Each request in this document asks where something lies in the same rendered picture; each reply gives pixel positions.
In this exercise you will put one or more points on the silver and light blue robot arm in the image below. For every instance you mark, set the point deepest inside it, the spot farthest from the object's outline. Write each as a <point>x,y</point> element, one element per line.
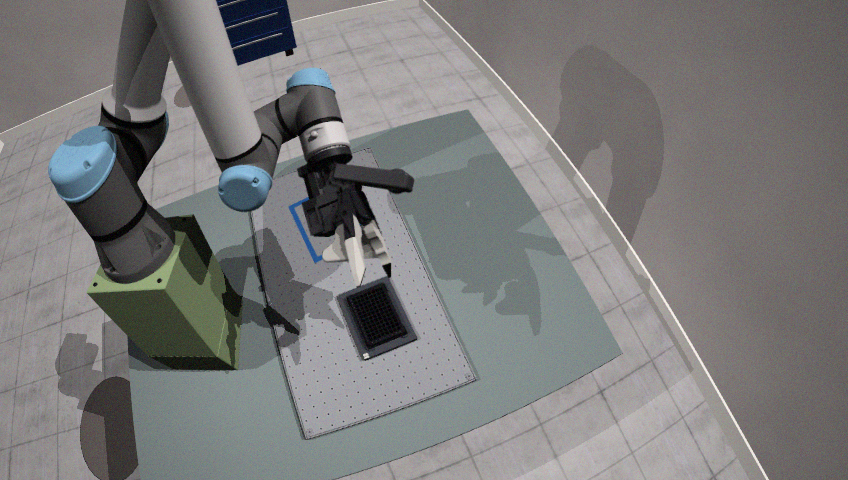
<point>96,172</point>

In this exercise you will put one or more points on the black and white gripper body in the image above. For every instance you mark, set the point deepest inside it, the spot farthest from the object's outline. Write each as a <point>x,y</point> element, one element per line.
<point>322,211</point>

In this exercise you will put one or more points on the blue tape outline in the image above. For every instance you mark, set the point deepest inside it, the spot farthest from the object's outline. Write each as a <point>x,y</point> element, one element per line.
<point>302,231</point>

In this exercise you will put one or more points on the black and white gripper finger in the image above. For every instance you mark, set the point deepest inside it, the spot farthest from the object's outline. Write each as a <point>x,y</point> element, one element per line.
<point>351,231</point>
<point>373,245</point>

